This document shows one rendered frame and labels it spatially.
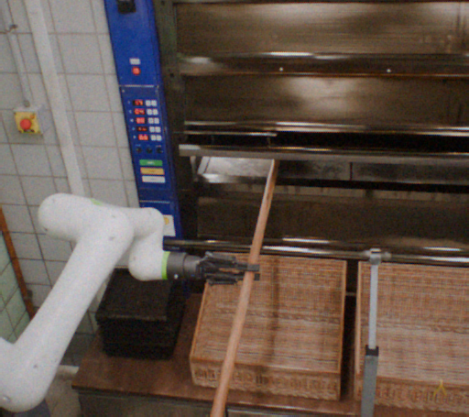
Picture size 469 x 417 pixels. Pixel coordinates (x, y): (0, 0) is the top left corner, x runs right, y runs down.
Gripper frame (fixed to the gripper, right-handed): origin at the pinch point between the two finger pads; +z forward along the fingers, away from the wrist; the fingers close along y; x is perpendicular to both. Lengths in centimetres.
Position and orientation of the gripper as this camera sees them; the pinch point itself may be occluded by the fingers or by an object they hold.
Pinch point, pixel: (249, 271)
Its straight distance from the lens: 203.0
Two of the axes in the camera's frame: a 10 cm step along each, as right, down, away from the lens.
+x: -1.8, 5.5, -8.2
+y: 0.6, 8.4, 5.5
